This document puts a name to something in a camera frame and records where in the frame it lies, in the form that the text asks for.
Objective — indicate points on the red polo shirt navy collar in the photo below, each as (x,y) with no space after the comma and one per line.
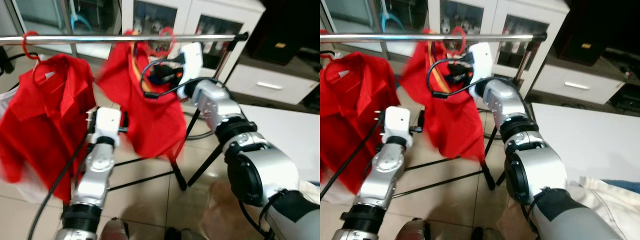
(450,125)
(150,125)

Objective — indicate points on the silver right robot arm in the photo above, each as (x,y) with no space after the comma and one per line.
(260,170)
(540,170)

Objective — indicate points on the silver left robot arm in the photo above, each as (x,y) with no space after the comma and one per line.
(97,170)
(387,170)

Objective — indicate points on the white glass-door cabinet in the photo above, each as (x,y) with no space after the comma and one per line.
(190,12)
(500,12)

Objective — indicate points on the chrome garment rack black base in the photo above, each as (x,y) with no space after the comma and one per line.
(100,38)
(390,37)

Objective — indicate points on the light blue plastic tool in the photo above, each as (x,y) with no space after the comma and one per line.
(79,20)
(390,19)

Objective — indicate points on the robot left leg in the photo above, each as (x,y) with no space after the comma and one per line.
(114,230)
(414,230)

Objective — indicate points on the black electronics box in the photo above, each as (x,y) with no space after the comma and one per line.
(625,97)
(313,97)

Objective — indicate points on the white drawer cabinet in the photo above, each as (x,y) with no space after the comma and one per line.
(270,85)
(575,85)

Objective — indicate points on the white t-shirt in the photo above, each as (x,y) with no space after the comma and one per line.
(6,96)

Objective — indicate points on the beige jeans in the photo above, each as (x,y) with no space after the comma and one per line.
(311,192)
(610,210)

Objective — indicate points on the white table black legs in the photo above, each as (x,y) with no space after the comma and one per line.
(290,135)
(585,140)

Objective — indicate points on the tan paper bag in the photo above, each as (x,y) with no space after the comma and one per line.
(222,210)
(512,220)

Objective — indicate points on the black speaker box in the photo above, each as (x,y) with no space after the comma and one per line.
(285,30)
(595,30)

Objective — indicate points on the blue denim garment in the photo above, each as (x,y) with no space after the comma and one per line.
(625,186)

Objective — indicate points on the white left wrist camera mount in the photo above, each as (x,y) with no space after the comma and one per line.
(397,122)
(107,122)

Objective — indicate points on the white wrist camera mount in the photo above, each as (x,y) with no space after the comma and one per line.
(107,122)
(397,122)
(192,60)
(481,60)

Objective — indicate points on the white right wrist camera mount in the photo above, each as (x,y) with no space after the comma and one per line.
(192,60)
(481,60)

